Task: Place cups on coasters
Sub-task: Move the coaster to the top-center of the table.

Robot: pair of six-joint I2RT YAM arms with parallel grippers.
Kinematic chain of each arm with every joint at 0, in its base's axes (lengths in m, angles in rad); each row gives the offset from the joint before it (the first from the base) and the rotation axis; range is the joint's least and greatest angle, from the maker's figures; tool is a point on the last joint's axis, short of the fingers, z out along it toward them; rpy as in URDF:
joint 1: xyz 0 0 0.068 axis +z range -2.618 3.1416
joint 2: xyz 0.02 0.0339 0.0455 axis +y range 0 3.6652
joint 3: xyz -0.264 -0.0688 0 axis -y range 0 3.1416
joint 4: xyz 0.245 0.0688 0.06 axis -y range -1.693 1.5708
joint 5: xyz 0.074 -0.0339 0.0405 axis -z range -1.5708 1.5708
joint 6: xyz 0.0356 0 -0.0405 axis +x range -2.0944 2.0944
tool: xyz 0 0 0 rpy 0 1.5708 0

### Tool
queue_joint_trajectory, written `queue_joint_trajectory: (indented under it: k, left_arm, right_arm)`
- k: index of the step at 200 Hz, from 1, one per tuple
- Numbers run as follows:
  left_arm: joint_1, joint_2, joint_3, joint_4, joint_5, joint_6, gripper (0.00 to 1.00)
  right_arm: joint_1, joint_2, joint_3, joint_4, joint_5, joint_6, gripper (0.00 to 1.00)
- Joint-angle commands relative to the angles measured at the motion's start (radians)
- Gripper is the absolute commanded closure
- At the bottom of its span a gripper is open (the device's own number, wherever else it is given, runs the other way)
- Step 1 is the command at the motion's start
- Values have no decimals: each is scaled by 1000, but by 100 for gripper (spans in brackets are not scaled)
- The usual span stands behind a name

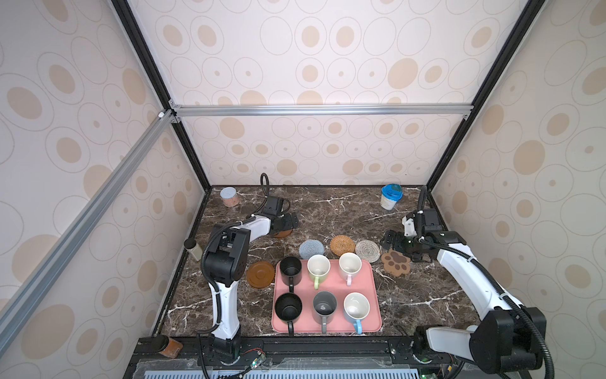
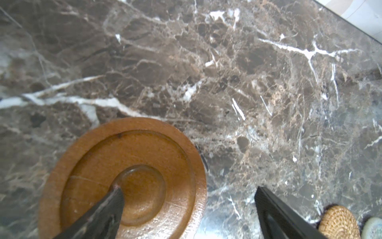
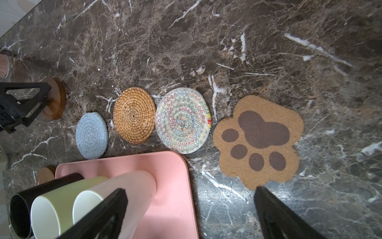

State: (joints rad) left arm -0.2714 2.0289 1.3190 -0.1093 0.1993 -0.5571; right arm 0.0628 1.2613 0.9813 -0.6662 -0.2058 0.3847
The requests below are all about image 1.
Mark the green handled white mug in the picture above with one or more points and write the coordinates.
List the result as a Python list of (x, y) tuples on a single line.
[(318, 268)]

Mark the cork paw print coaster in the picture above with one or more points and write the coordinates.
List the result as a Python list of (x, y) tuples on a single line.
[(396, 264)]

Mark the diagonal aluminium bar left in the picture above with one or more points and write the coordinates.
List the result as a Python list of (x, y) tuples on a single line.
[(35, 288)]

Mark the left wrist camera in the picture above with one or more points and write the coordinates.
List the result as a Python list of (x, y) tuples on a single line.
[(272, 207)]

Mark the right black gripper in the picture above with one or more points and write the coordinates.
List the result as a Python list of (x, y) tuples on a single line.
[(398, 241)]

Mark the light brown wooden coaster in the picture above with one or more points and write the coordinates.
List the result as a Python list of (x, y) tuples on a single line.
[(260, 275)]

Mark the black mug rear left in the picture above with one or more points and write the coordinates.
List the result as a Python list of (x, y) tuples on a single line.
[(290, 272)]

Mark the small bottle black cap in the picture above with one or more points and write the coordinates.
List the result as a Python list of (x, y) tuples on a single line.
[(193, 248)]

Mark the pink rectangular tray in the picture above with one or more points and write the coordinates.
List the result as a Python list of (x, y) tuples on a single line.
[(363, 283)]

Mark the white cup blue lid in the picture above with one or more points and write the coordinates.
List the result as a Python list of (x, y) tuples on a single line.
[(391, 194)]

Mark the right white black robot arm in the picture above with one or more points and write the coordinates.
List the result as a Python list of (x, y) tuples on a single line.
[(510, 336)]

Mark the horizontal aluminium bar rear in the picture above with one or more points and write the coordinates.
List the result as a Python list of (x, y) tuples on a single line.
[(180, 111)]

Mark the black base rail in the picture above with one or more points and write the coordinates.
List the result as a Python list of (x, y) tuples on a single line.
[(299, 357)]

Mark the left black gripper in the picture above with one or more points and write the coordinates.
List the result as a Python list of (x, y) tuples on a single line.
[(289, 225)]

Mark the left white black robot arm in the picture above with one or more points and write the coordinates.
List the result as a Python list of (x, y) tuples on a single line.
[(223, 264)]

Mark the black mug front left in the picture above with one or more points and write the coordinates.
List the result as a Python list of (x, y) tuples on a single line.
[(288, 308)]

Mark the grey felt round coaster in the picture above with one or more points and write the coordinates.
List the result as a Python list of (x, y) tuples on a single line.
[(311, 248)]

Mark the blue handled white mug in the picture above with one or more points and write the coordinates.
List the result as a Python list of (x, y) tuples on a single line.
[(356, 308)]

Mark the white woven round coaster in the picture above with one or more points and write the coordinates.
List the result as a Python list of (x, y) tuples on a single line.
[(368, 250)]

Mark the woven rattan round coaster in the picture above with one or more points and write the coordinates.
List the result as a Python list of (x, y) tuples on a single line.
[(341, 245)]

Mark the black mug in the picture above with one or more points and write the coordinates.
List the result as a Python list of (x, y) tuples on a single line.
[(290, 272), (288, 308)]

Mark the brown block on rail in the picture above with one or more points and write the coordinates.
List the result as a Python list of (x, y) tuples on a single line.
[(166, 346)]

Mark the pink handled white mug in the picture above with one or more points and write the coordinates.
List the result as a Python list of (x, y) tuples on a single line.
[(350, 265)]

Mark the grey mug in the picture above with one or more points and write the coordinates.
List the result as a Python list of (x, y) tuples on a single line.
[(324, 308)]

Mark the dark brown wooden coaster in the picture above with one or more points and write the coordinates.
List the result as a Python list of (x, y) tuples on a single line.
[(283, 234)]

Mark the pink jar white lid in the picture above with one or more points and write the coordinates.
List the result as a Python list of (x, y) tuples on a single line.
[(229, 197)]

